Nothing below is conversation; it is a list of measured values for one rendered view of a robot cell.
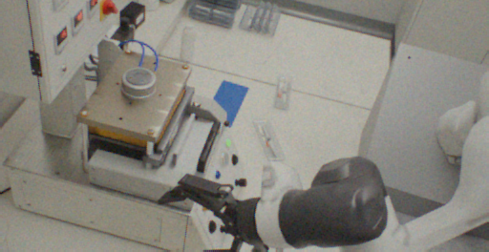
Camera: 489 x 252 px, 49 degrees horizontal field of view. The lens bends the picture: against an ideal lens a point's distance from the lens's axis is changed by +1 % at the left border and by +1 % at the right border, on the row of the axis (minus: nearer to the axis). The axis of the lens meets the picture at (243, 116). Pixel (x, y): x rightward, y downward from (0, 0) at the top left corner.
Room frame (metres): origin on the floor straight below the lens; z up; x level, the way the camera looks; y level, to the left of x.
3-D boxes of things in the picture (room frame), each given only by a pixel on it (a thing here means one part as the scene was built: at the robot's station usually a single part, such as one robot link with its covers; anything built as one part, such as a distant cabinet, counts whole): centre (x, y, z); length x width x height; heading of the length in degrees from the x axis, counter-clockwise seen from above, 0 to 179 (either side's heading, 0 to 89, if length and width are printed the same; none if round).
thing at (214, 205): (0.56, 0.02, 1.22); 0.11 x 0.04 x 0.01; 66
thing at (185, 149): (0.93, 0.20, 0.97); 0.30 x 0.22 x 0.08; 85
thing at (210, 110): (1.06, 0.16, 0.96); 0.26 x 0.05 x 0.07; 85
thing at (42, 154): (0.93, 0.29, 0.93); 0.46 x 0.35 x 0.01; 85
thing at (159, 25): (1.64, 0.49, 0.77); 0.84 x 0.30 x 0.04; 175
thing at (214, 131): (0.91, 0.07, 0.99); 0.15 x 0.02 x 0.04; 175
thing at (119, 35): (1.16, 0.36, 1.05); 0.15 x 0.05 x 0.15; 175
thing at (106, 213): (0.95, 0.24, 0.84); 0.53 x 0.37 x 0.17; 85
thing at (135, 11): (1.65, 0.47, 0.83); 0.09 x 0.06 x 0.07; 168
